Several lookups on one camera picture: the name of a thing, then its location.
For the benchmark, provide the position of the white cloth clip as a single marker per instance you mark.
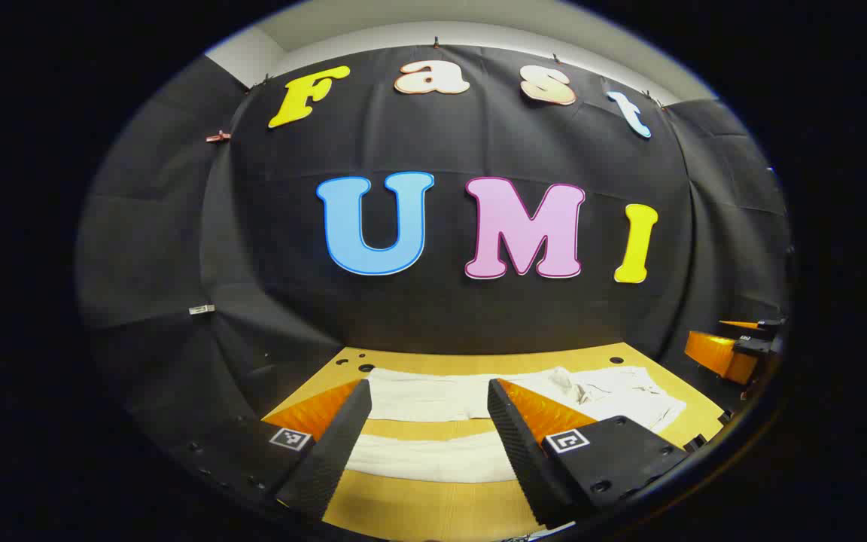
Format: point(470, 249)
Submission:
point(202, 309)

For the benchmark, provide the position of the white jeans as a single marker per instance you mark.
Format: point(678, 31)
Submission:
point(433, 399)

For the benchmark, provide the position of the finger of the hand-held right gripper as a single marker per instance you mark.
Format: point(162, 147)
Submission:
point(719, 355)
point(757, 324)

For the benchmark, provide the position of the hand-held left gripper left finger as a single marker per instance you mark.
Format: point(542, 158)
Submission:
point(343, 436)

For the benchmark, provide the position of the black backdrop cloth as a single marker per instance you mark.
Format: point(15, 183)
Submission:
point(441, 316)

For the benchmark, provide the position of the red cloth clip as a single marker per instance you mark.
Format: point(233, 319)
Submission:
point(217, 136)

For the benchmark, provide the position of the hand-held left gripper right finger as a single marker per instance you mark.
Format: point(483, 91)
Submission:
point(516, 444)

